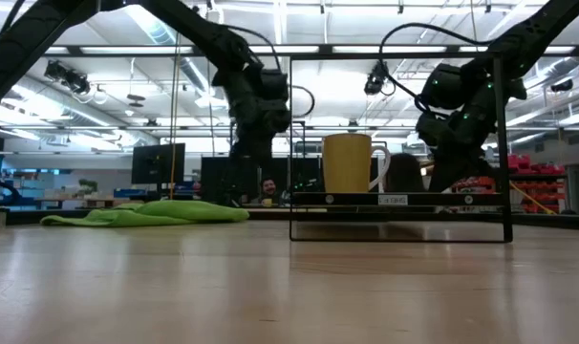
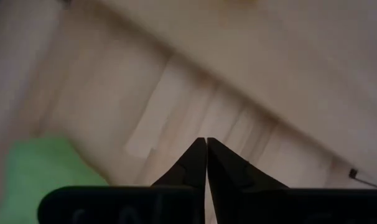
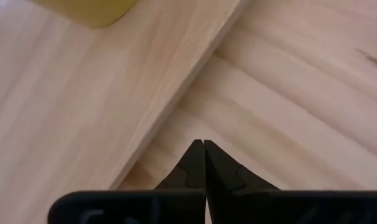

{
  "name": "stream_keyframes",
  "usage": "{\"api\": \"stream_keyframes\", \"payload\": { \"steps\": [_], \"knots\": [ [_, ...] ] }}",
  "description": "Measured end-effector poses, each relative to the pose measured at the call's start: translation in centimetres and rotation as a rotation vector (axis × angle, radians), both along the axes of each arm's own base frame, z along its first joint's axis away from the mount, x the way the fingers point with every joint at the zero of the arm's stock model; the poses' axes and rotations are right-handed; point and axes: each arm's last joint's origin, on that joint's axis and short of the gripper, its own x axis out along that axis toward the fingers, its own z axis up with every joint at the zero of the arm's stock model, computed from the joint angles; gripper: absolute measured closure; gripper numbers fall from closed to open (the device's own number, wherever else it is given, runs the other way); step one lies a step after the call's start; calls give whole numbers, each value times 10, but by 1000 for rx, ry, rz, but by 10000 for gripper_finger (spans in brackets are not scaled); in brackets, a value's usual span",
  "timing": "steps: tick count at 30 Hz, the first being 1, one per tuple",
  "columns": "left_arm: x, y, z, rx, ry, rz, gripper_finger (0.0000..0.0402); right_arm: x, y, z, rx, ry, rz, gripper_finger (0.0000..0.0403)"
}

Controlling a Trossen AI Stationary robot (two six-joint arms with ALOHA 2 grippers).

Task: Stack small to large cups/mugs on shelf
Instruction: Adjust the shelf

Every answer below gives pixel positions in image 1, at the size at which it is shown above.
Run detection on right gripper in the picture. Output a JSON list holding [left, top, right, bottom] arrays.
[[415, 61, 528, 192]]

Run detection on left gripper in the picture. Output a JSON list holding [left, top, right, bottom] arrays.
[[211, 59, 291, 204]]

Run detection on tall yellow mug white handle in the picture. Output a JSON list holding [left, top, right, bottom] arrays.
[[321, 133, 392, 194]]

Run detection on black frame wooden shelf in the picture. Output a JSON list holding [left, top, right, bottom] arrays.
[[288, 53, 514, 244]]

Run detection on person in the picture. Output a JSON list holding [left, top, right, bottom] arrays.
[[386, 152, 427, 194], [256, 177, 285, 206]]

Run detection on black partition panel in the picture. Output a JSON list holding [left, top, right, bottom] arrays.
[[201, 156, 381, 206]]

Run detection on red storage bins rack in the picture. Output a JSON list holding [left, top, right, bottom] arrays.
[[506, 153, 568, 214]]

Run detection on green cloth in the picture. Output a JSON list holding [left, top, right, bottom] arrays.
[[39, 199, 250, 228]]

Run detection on black computer monitor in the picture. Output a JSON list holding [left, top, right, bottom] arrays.
[[131, 142, 186, 185]]

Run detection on potted green plant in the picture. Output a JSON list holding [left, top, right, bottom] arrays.
[[76, 179, 99, 198]]

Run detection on black hanging camera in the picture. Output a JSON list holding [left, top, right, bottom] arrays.
[[43, 59, 93, 97], [364, 60, 390, 96]]

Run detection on black rig frame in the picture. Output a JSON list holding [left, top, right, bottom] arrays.
[[0, 44, 579, 58]]

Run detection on black cable loop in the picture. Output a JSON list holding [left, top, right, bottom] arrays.
[[0, 176, 23, 207]]

